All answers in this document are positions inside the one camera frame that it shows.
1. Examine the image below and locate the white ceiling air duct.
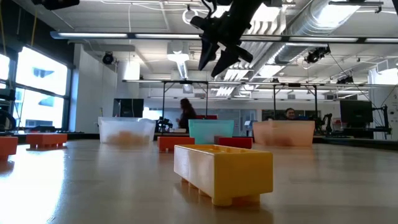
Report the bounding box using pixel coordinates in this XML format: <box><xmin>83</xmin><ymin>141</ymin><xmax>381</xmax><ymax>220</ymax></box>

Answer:
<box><xmin>166</xmin><ymin>40</ymin><xmax>191</xmax><ymax>80</ymax></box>

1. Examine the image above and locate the orange plastic bin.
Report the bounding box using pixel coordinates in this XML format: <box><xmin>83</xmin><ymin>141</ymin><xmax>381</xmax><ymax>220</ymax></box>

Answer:
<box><xmin>252</xmin><ymin>120</ymin><xmax>316</xmax><ymax>147</ymax></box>

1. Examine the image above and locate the silver ceiling pipe bundle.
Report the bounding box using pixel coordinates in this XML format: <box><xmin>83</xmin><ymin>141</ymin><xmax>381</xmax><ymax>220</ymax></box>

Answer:
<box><xmin>214</xmin><ymin>9</ymin><xmax>289</xmax><ymax>97</ymax></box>

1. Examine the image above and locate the black aluminium rig frame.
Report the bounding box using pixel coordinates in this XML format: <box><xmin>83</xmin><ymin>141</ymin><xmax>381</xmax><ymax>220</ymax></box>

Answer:
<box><xmin>0</xmin><ymin>132</ymin><xmax>398</xmax><ymax>152</ymax></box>

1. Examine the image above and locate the long yellow toy brick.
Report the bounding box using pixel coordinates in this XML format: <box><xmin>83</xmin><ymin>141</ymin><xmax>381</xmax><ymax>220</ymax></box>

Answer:
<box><xmin>173</xmin><ymin>143</ymin><xmax>275</xmax><ymax>207</ymax></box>

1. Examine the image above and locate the large window wall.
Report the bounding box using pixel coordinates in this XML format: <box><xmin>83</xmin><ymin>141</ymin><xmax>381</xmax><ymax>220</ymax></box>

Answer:
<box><xmin>0</xmin><ymin>46</ymin><xmax>73</xmax><ymax>132</ymax></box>

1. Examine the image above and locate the person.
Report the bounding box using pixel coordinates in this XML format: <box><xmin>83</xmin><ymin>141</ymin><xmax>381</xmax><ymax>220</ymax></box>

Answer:
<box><xmin>176</xmin><ymin>98</ymin><xmax>197</xmax><ymax>133</ymax></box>
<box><xmin>284</xmin><ymin>107</ymin><xmax>297</xmax><ymax>121</ymax></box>

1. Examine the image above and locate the black round ceiling spotlight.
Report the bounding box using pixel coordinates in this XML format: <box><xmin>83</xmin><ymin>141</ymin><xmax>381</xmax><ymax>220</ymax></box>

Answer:
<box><xmin>101</xmin><ymin>51</ymin><xmax>115</xmax><ymax>65</ymax></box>

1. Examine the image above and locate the black ceiling-mounted camera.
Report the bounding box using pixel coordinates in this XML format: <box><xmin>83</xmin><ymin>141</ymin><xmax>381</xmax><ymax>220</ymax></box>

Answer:
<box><xmin>303</xmin><ymin>45</ymin><xmax>332</xmax><ymax>65</ymax></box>

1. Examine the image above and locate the black computer monitor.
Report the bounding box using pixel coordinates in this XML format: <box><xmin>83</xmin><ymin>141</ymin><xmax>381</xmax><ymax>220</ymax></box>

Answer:
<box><xmin>112</xmin><ymin>98</ymin><xmax>145</xmax><ymax>118</ymax></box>
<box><xmin>339</xmin><ymin>100</ymin><xmax>374</xmax><ymax>124</ymax></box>

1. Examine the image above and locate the black background rig frame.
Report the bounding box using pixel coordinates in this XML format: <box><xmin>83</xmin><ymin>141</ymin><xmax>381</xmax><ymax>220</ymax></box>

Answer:
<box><xmin>272</xmin><ymin>82</ymin><xmax>319</xmax><ymax>125</ymax></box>
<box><xmin>160</xmin><ymin>79</ymin><xmax>210</xmax><ymax>121</ymax></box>

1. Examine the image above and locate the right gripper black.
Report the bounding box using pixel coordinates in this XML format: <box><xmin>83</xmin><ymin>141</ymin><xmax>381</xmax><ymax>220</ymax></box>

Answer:
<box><xmin>189</xmin><ymin>12</ymin><xmax>254</xmax><ymax>79</ymax></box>

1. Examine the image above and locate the clear plastic bin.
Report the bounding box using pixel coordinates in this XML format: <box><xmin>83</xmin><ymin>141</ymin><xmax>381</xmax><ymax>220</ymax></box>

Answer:
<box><xmin>98</xmin><ymin>116</ymin><xmax>157</xmax><ymax>145</ymax></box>

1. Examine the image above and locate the long red toy brick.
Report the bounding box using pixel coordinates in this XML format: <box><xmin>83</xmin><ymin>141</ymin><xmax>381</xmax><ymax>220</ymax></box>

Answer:
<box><xmin>218</xmin><ymin>136</ymin><xmax>254</xmax><ymax>150</ymax></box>

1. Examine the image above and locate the silver round ventilation duct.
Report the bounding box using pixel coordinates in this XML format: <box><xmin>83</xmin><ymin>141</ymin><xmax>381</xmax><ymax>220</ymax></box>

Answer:
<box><xmin>273</xmin><ymin>0</ymin><xmax>361</xmax><ymax>65</ymax></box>

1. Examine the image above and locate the white coiled cable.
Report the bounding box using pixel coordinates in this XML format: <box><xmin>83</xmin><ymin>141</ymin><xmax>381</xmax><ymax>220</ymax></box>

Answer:
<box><xmin>182</xmin><ymin>7</ymin><xmax>200</xmax><ymax>26</ymax></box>

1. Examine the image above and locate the teal plastic bin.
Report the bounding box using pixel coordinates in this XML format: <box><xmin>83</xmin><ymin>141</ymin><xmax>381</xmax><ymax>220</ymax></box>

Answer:
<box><xmin>188</xmin><ymin>119</ymin><xmax>235</xmax><ymax>146</ymax></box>

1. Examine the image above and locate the long linear ceiling light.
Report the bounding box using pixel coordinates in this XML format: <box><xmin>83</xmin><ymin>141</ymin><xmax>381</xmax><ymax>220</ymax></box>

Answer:
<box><xmin>121</xmin><ymin>78</ymin><xmax>398</xmax><ymax>88</ymax></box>
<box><xmin>49</xmin><ymin>30</ymin><xmax>398</xmax><ymax>44</ymax></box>

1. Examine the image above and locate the long orange toy brick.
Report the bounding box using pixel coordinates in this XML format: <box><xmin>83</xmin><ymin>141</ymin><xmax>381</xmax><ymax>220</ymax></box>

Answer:
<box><xmin>25</xmin><ymin>133</ymin><xmax>68</xmax><ymax>150</ymax></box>
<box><xmin>0</xmin><ymin>136</ymin><xmax>19</xmax><ymax>162</ymax></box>
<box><xmin>156</xmin><ymin>136</ymin><xmax>196</xmax><ymax>154</ymax></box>

